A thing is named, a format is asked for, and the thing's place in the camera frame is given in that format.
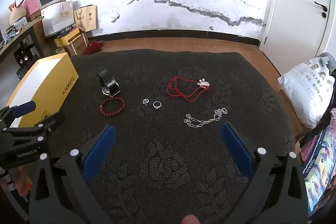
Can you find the person's left hand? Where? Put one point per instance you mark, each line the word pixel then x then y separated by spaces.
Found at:
pixel 22 182

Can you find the large yellow cardboard box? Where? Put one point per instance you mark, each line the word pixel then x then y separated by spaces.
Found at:
pixel 39 87

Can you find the pink box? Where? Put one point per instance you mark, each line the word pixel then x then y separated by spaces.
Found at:
pixel 31 5

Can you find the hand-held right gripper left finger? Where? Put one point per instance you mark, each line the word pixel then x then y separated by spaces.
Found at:
pixel 98 153

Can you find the white gift bag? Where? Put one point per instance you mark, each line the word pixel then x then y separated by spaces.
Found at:
pixel 57 18

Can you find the beige gift bag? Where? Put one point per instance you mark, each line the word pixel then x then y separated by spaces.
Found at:
pixel 85 18

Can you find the dark desk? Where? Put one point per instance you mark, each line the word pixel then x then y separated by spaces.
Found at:
pixel 18 35

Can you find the black speaker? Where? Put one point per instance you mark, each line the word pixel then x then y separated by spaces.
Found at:
pixel 23 57

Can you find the person's right hand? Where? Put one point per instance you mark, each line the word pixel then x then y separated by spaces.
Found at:
pixel 189 219

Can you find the red cloth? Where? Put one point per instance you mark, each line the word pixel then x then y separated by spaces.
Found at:
pixel 93 48

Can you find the small silver earring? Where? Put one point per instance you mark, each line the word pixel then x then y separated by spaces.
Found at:
pixel 145 101

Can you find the dark floral patterned mat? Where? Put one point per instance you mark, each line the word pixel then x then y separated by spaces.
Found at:
pixel 162 150

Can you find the brown cardboard box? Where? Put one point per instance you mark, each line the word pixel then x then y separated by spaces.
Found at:
pixel 77 47

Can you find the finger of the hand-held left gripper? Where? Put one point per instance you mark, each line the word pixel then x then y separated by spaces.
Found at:
pixel 50 121
pixel 26 107

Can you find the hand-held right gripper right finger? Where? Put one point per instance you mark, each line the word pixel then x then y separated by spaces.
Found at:
pixel 237 150

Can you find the white printed plastic bag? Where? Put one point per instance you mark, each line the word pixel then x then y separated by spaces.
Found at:
pixel 307 92

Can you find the black wristwatch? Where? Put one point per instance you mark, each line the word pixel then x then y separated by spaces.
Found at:
pixel 108 83

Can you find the colourful printed box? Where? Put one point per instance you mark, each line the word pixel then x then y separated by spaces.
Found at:
pixel 319 174

